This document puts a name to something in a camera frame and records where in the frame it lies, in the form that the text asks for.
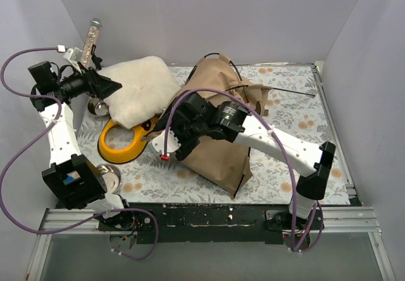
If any beige pet tent fabric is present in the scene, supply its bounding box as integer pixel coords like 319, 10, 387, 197
145, 53, 273, 199

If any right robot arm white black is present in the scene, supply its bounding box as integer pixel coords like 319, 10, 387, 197
166, 89, 335, 229

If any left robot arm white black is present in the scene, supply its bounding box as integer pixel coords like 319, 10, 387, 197
28, 61, 135, 230

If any yellow pet bowl stand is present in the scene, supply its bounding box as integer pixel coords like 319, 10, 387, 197
97, 116, 158, 165

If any steel bowl at back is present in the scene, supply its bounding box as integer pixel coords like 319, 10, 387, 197
87, 98, 109, 116

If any steel bowl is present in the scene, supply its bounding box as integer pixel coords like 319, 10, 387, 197
97, 164, 122, 194
87, 98, 109, 116

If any white fluffy cushion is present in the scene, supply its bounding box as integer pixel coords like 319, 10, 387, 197
98, 56, 180, 129

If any glitter microphone toy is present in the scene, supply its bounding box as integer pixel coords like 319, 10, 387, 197
80, 18, 103, 68

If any steel bowl near front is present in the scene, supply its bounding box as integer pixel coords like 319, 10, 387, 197
97, 164, 122, 194

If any floral table mat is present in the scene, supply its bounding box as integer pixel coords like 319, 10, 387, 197
74, 64, 352, 205

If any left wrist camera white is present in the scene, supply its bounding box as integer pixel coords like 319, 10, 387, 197
56, 45, 82, 73

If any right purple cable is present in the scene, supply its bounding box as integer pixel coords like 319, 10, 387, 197
163, 87, 325, 253

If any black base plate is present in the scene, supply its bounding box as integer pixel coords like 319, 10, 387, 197
97, 202, 365, 246

